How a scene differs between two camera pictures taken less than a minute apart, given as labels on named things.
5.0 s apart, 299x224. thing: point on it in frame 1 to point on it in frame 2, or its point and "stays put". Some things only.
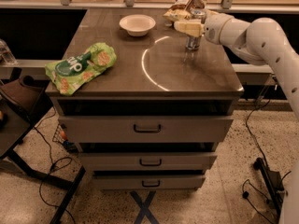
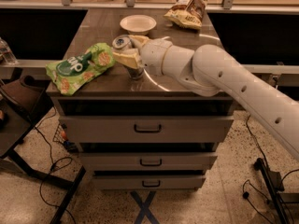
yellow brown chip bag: x=185 y=3 stays put
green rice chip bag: x=70 y=73 stays put
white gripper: x=215 y=28 to x=152 y=54
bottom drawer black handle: x=159 y=183 stays put
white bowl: x=137 y=25 stays put
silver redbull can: x=192 y=43 to x=122 y=43
